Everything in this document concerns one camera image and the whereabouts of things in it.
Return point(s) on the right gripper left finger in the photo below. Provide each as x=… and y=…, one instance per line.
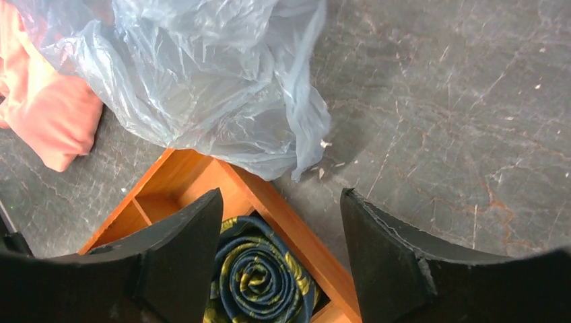
x=161, y=273

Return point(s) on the orange wooden divided tray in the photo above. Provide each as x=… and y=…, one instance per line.
x=179, y=177

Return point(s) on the pink cloth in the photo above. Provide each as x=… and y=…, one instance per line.
x=56, y=115

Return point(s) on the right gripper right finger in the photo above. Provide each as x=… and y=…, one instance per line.
x=404, y=274

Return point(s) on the translucent blue plastic trash bag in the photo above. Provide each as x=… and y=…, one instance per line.
x=229, y=79

